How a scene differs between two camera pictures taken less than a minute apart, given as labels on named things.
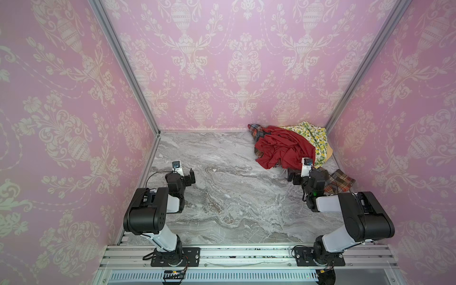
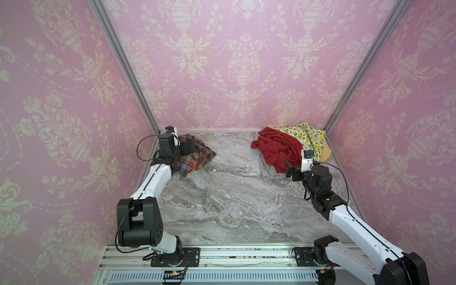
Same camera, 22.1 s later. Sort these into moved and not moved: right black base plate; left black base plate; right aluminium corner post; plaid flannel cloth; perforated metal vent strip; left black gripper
Moved: left black gripper; plaid flannel cloth
Not moved: perforated metal vent strip; left black base plate; right black base plate; right aluminium corner post
